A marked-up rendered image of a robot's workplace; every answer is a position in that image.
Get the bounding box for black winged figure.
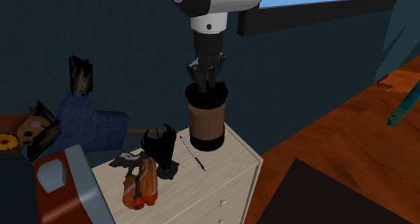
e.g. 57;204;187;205
140;123;180;181

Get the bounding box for blue fabric figure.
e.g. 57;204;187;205
46;91;131;156

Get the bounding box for black and white pen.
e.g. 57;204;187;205
178;135;207;172

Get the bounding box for orange toy blaster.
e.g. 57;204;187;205
108;151;160;211

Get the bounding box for black framed window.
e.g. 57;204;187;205
236;0;405;38

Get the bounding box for pale wooden chest of drawers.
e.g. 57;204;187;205
90;122;265;224

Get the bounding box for yellow sunflower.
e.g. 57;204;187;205
0;133;21;151

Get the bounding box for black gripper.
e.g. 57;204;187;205
186;31;228;94

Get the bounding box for teal long bar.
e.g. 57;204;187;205
385;81;420;128

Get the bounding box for black feathery panel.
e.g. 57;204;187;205
68;54;94;98

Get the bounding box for brown and black tumbler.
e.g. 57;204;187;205
184;81;230;152

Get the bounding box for red and grey bed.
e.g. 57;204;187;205
32;144;116;224

